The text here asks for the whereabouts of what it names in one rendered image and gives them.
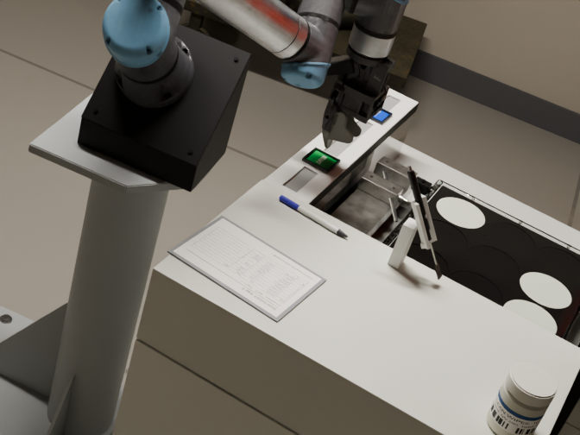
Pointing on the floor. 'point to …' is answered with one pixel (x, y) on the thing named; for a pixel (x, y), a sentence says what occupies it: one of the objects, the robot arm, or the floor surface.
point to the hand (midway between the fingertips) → (325, 140)
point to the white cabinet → (183, 402)
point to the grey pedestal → (84, 300)
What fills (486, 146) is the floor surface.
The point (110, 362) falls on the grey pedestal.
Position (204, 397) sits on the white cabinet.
